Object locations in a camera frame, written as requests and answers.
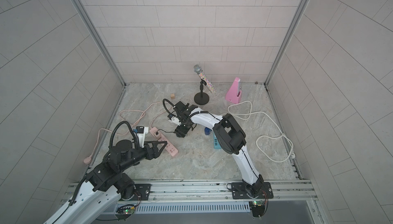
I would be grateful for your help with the teal power strip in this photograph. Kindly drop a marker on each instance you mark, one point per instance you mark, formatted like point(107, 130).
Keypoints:
point(216, 144)

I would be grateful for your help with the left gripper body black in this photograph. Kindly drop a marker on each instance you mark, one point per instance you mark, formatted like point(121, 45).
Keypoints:
point(149, 156)

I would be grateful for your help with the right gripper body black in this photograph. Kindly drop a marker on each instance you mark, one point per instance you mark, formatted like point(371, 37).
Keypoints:
point(185, 121)

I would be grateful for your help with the left corner aluminium post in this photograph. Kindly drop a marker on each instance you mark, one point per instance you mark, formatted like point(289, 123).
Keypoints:
point(96, 37)

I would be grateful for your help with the glitter microphone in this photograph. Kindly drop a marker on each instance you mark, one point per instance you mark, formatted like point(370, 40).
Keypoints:
point(198, 70)

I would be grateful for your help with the pink metronome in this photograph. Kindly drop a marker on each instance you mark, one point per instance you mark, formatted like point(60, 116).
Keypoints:
point(234, 94)

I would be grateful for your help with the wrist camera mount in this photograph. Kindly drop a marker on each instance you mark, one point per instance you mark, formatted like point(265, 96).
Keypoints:
point(174, 120)
point(141, 132)

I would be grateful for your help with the right corner aluminium post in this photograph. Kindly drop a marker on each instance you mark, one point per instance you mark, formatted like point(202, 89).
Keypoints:
point(294, 23)

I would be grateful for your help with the beige power adapter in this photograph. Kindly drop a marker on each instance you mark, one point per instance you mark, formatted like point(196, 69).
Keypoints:
point(157, 135)

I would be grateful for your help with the black microphone stand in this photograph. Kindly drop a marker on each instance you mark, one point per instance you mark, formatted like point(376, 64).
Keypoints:
point(201, 98)

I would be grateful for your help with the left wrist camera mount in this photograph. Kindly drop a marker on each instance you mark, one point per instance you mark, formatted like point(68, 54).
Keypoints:
point(141, 132)

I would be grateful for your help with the small blue electric shaver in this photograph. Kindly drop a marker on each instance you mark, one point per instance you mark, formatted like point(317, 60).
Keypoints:
point(207, 131)

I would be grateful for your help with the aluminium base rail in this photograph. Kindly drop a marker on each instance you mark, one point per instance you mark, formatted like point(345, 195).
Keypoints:
point(158, 192)

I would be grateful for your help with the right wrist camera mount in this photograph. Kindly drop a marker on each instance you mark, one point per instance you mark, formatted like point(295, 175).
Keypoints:
point(174, 120)

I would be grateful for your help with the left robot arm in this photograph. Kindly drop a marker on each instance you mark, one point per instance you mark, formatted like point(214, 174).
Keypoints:
point(108, 183)

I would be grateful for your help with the corner aluminium post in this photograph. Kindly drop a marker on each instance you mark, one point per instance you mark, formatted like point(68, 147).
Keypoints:
point(96, 37)
point(294, 23)

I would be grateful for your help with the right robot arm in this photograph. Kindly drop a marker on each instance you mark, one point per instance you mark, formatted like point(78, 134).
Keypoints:
point(230, 136)

